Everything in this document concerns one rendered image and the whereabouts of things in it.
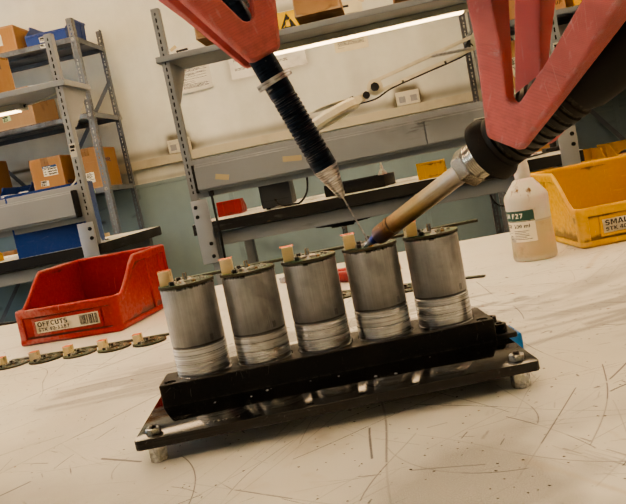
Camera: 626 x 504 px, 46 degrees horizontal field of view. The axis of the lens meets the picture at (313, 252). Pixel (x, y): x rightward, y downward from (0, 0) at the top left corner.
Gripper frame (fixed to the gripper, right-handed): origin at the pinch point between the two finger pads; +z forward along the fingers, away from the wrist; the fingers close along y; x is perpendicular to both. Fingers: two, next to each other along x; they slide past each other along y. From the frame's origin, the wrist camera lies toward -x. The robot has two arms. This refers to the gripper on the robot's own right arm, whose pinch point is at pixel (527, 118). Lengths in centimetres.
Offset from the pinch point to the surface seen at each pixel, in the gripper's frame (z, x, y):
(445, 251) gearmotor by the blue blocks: 7.0, -2.7, -2.2
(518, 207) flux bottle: 12.1, -10.2, -26.6
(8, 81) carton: 78, -261, -116
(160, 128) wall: 141, -360, -270
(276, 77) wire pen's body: 1.3, -9.8, 2.7
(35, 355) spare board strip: 28.8, -31.8, 0.2
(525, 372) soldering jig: 9.2, 3.0, -0.3
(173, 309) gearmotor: 11.6, -10.3, 6.2
